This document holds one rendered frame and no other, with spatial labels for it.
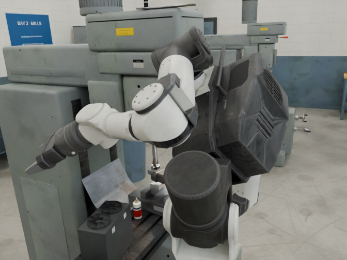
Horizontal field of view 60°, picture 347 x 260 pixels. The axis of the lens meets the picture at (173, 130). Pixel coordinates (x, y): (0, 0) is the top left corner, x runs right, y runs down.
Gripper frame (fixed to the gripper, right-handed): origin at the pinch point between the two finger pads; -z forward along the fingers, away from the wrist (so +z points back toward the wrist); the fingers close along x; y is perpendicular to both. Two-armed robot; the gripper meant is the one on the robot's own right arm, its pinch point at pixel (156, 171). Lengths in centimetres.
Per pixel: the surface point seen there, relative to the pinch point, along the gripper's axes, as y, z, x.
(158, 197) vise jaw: 10.5, 6.4, 5.0
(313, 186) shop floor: 112, -10, -251
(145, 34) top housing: -67, 11, 10
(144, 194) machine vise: 10.6, -1.7, 7.2
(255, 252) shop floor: 113, 0, -104
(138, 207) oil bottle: 14.0, 1.2, 13.6
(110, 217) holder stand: 0.9, 16.7, 38.6
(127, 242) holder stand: 17.8, 14.8, 30.9
